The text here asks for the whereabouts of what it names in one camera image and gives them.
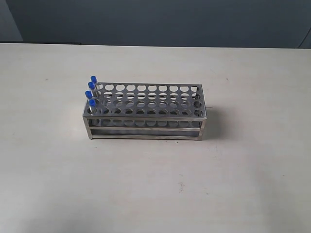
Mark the blue-capped tube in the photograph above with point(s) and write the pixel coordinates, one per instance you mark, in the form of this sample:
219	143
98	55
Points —
92	106
95	81
89	95
93	89

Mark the stainless steel test tube rack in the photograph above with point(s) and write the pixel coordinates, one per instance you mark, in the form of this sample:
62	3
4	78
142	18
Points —
147	111

